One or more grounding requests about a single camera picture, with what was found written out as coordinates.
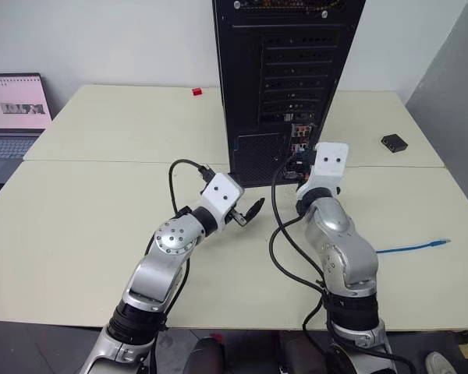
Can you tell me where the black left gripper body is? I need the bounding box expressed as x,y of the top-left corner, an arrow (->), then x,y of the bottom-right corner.
225,209 -> 247,228

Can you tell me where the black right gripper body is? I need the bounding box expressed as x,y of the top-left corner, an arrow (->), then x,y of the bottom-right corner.
286,145 -> 317,181

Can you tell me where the black computer tower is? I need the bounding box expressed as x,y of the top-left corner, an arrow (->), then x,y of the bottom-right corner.
211,0 -> 367,189

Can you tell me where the small black box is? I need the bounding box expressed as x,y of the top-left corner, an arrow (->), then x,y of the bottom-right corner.
381,133 -> 410,153

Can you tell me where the dark rounded shape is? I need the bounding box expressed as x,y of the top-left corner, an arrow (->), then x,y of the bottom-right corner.
193,336 -> 226,374

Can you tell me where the white shoe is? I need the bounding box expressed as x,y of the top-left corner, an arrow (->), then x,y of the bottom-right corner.
424,351 -> 455,374

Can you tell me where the grey laptop with pink screen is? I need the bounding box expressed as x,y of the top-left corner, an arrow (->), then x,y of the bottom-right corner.
0,72 -> 53,185

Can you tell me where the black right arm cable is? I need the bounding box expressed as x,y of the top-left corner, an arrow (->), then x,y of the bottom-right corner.
268,158 -> 417,374

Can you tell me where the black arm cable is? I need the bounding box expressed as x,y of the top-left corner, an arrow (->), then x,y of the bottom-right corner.
150,158 -> 216,374
268,158 -> 417,374

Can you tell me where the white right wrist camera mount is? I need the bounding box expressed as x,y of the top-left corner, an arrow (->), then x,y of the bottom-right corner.
296,142 -> 350,200

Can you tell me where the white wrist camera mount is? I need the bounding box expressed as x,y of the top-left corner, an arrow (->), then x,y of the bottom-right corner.
296,142 -> 350,200
200,172 -> 246,231

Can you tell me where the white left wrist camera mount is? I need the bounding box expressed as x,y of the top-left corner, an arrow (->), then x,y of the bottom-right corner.
200,172 -> 246,231

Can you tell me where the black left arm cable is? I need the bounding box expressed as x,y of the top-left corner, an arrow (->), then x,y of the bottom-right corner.
150,158 -> 216,374

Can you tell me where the blue ethernet cable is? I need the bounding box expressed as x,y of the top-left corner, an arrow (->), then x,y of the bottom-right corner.
375,238 -> 452,255

